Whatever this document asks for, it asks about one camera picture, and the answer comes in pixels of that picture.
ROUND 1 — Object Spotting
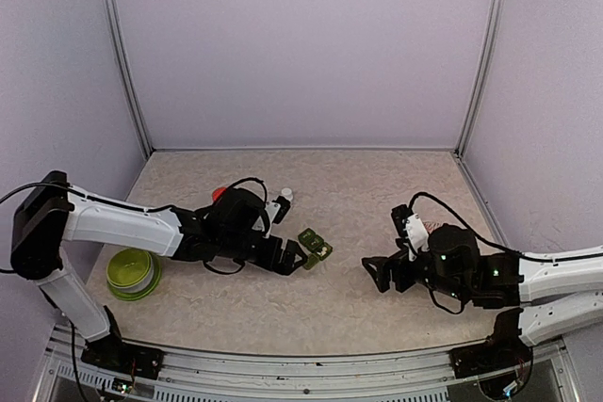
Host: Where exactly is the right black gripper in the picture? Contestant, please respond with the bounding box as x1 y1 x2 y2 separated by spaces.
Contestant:
363 237 469 301

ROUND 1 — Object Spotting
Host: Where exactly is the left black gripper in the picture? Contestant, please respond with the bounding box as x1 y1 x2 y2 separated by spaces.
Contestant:
219 232 308 276

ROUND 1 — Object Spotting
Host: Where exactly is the green weekly pill organizer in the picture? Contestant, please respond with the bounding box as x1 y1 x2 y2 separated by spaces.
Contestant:
298 228 333 270

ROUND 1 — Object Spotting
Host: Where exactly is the red pill bottle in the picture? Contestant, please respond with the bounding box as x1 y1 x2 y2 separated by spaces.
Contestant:
212 187 226 201

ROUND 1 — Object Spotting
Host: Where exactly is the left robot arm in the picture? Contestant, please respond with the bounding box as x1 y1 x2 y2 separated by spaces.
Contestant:
10 171 307 369

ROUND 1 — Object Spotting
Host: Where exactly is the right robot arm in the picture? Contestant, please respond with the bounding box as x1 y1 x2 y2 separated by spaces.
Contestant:
362 224 602 368

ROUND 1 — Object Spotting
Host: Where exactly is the red patterned oval tin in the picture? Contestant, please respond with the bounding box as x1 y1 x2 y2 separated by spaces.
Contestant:
423 221 443 234

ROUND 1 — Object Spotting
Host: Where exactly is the small clear white-capped bottle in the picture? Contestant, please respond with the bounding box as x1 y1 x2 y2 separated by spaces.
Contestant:
281 187 294 202

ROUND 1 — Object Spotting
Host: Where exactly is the green plate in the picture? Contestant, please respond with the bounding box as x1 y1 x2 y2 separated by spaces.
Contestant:
106 249 162 301

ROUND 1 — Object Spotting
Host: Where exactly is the green bowl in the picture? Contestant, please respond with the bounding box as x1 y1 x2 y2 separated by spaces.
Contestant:
106 249 155 294

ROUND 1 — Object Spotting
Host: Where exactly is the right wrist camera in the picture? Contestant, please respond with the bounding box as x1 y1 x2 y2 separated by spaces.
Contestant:
391 204 429 262

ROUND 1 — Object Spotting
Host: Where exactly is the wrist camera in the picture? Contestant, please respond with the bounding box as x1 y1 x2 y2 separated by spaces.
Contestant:
263 196 291 238
391 204 429 262

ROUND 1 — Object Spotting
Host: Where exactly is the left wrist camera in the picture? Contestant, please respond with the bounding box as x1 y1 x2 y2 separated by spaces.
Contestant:
263 196 291 238

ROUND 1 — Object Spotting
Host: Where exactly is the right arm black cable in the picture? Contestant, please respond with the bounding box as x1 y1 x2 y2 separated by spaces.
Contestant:
407 190 524 262

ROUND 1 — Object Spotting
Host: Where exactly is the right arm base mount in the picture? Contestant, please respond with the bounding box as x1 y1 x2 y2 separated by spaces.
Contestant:
449 339 533 378

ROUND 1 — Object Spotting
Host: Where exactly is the front aluminium rail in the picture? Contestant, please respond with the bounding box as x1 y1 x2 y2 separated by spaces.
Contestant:
32 335 580 402

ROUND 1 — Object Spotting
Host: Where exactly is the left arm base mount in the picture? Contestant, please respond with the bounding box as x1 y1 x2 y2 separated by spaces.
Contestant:
81 337 164 380

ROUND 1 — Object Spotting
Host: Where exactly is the right aluminium frame post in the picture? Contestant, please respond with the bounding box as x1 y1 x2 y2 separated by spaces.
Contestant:
455 0 504 160

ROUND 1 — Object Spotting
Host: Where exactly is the aluminium frame post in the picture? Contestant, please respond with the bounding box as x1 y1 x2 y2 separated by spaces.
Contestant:
455 0 504 160
103 0 155 160

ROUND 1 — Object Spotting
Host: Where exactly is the left aluminium frame post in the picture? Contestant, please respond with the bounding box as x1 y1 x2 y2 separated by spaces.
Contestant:
103 0 155 160

